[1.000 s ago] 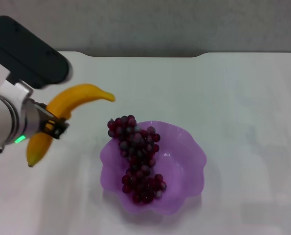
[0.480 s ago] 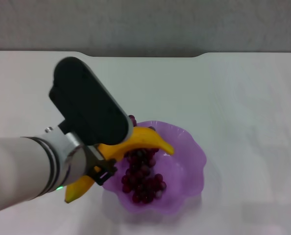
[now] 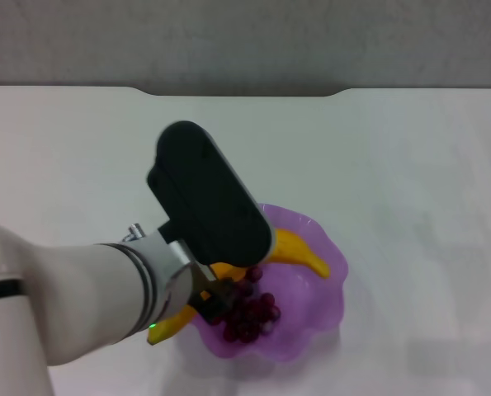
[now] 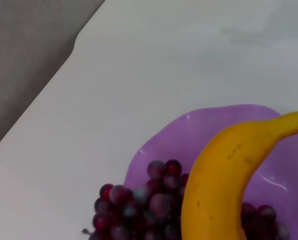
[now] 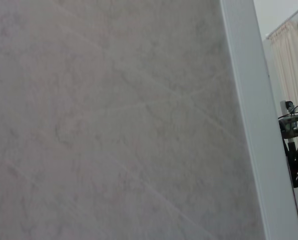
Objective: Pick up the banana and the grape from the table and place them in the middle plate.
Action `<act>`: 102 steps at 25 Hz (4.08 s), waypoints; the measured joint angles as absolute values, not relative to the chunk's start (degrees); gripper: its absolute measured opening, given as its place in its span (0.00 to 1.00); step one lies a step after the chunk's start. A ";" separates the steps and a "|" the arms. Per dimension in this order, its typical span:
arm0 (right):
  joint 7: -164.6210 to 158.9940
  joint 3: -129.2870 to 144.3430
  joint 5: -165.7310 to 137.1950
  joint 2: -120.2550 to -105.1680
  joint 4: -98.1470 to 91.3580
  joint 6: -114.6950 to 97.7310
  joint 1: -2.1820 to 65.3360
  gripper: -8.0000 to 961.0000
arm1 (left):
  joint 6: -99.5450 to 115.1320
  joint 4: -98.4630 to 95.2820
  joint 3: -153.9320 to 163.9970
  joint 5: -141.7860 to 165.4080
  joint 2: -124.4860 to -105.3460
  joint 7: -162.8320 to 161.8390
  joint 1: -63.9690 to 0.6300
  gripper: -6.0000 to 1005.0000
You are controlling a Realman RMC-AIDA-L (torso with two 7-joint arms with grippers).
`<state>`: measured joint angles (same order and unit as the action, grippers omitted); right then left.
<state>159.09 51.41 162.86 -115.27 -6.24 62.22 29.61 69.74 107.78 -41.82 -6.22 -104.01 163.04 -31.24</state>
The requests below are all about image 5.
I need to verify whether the black equipment rig with cables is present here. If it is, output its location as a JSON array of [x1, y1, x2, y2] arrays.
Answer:
[[277, 99, 298, 190]]

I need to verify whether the cream curtain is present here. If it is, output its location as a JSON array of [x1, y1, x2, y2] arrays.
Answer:
[[268, 20, 298, 161]]

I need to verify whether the white door frame post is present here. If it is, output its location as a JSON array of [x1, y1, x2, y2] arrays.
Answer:
[[220, 0, 298, 240]]

